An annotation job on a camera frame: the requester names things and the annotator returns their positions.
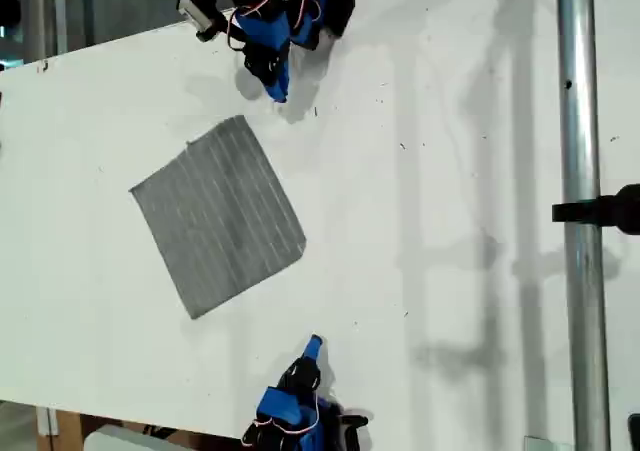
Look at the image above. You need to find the camera black stalk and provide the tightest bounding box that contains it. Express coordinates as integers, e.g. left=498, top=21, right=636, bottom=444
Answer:
left=195, top=13, right=229, bottom=43

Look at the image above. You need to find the steel post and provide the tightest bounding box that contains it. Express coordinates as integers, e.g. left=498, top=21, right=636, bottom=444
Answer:
left=554, top=0, right=612, bottom=451

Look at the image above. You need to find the white box under table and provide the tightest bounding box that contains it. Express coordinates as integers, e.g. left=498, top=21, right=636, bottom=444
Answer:
left=83, top=424, right=201, bottom=451

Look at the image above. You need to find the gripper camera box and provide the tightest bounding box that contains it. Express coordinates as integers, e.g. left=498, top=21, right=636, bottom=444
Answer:
left=175, top=0, right=217, bottom=28
left=339, top=413, right=371, bottom=451

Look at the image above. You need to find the round black background object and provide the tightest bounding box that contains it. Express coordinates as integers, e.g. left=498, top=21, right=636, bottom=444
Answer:
left=0, top=0, right=22, bottom=28

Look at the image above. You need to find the wooden table leg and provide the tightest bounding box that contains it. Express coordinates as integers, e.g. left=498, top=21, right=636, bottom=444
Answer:
left=35, top=406, right=85, bottom=451

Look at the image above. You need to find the grey striped towel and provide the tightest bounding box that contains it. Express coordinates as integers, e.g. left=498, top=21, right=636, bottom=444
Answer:
left=128, top=114, right=308, bottom=321

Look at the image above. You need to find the black clamp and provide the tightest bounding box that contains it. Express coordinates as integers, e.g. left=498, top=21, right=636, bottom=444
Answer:
left=551, top=183, right=640, bottom=236

